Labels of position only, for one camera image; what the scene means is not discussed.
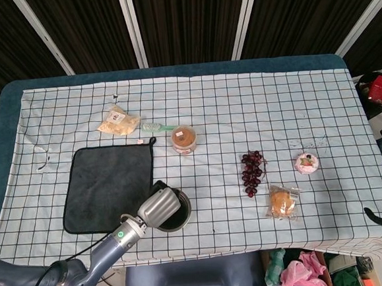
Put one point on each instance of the green cloth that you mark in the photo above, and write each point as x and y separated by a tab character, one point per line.
275	264

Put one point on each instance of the bunch of dark red grapes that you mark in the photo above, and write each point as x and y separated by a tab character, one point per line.
252	173

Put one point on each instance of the pink cupcake toy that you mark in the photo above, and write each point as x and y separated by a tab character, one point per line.
306	163

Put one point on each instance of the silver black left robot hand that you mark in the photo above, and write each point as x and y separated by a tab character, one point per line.
159	208

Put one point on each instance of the white black checked tablecloth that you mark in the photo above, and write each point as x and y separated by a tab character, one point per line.
225	113

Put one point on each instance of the white double frame post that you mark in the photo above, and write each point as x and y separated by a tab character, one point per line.
132	28

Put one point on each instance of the clear jar with orange contents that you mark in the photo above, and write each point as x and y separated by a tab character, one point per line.
184	140

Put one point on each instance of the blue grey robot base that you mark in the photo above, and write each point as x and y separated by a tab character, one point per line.
195	278

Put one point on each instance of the dark brown curtain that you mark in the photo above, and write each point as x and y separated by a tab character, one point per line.
187	17

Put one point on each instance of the black bin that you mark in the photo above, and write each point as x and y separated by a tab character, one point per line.
361	103

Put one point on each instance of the plastic bag of beige powder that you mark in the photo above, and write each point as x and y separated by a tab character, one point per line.
118	122

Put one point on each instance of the round metal bowl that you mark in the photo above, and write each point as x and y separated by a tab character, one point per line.
187	213

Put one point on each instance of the white slanted frame post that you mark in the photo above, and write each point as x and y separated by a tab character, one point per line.
45	38
363	16
245	17

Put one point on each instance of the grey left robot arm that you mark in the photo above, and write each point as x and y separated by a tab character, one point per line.
104	256

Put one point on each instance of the bread bun in plastic wrap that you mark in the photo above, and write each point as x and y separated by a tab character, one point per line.
282	202

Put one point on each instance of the dark grey towel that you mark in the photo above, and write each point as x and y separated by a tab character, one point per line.
111	185

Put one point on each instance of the red box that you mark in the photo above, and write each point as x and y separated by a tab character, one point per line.
379	88

